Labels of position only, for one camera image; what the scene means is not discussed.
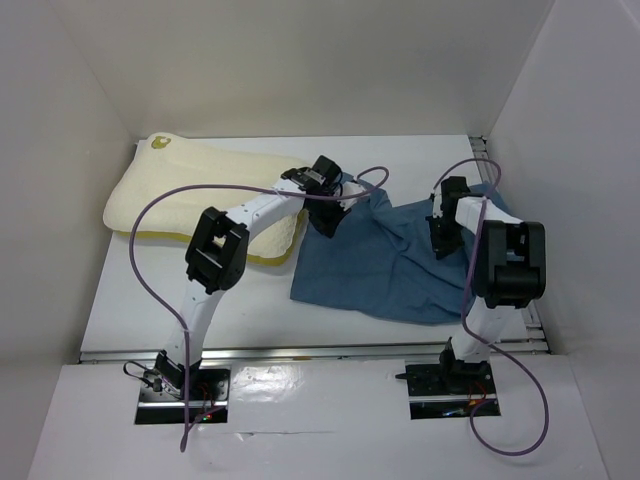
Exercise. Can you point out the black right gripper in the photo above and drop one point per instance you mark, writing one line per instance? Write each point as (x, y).
(443, 247)

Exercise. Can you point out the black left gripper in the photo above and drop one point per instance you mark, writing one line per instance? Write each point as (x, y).
(328, 227)

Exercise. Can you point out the blue pillowcase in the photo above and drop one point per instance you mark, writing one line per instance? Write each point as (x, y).
(380, 262)

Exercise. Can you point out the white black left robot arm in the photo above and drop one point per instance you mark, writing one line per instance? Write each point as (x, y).
(216, 256)

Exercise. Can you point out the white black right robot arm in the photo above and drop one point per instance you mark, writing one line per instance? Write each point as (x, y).
(507, 267)

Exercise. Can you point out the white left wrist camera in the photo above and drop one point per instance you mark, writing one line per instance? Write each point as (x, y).
(349, 193)

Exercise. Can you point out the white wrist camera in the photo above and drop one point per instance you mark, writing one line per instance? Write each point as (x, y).
(349, 193)
(437, 202)

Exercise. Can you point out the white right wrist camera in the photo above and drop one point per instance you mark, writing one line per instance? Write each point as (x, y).
(437, 202)

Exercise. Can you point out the aluminium front rail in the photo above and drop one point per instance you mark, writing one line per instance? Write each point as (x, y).
(372, 351)

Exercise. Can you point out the aluminium rail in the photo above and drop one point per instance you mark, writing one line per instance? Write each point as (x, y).
(524, 326)
(372, 351)

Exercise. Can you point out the aluminium right side rail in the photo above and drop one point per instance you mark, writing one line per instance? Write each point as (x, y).
(524, 326)

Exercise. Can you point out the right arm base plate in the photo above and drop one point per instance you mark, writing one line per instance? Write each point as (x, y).
(430, 396)

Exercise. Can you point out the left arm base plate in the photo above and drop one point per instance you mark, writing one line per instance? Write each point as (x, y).
(160, 404)

